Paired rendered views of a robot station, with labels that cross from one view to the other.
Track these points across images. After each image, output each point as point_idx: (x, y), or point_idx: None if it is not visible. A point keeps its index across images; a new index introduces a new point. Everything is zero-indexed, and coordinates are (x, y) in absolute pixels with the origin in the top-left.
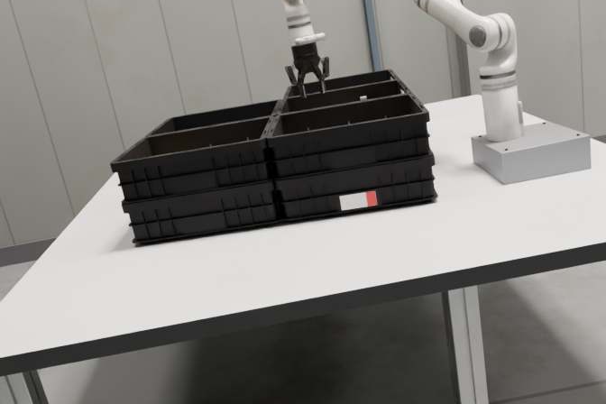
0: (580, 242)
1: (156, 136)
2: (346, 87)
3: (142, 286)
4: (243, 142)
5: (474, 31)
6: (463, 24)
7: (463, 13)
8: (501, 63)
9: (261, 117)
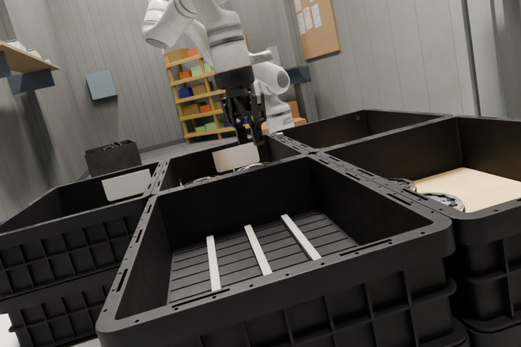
0: None
1: (444, 204)
2: (36, 221)
3: None
4: (475, 116)
5: (281, 74)
6: (271, 70)
7: (267, 63)
8: (284, 102)
9: (319, 156)
